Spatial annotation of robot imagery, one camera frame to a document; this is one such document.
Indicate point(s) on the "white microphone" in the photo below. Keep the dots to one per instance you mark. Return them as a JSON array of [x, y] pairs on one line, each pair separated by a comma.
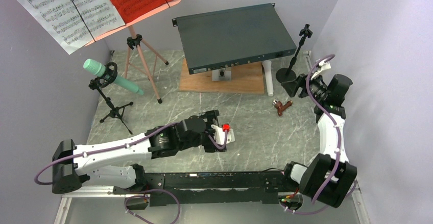
[[267, 67]]

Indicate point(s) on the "wooden board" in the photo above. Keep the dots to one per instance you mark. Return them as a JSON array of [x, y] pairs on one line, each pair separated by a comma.
[[247, 79]]

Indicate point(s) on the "dark rack-mount audio unit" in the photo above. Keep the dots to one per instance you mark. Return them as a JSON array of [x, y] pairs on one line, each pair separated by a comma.
[[232, 37]]

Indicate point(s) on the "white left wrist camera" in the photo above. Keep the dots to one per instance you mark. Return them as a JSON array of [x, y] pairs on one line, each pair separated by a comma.
[[222, 135]]

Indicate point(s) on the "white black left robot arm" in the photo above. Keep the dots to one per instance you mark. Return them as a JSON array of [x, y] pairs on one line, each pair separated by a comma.
[[115, 163]]

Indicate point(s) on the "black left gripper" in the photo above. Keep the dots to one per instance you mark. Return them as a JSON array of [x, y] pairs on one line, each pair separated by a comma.
[[210, 116]]

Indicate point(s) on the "grey unit support bracket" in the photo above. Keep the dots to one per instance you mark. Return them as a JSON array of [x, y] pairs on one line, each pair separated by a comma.
[[222, 74]]

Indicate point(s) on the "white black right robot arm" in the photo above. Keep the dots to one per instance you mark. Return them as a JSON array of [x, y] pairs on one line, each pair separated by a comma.
[[332, 158]]

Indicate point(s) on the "mint green microphone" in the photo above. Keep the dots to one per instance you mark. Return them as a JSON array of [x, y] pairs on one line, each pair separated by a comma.
[[109, 73]]

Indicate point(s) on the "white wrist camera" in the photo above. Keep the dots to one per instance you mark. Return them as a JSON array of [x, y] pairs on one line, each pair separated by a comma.
[[222, 135], [321, 67]]

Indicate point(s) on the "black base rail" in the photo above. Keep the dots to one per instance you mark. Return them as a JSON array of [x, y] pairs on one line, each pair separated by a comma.
[[265, 187]]

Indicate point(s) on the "pink music stand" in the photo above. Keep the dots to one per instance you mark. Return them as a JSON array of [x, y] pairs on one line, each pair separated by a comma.
[[135, 57]]

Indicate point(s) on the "black round-base mic stand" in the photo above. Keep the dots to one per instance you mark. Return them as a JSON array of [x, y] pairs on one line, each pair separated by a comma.
[[287, 74]]

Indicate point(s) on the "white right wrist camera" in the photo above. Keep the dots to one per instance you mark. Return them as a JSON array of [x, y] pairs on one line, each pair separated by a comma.
[[321, 67]]

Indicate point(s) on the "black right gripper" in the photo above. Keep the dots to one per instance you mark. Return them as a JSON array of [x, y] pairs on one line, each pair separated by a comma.
[[292, 87]]

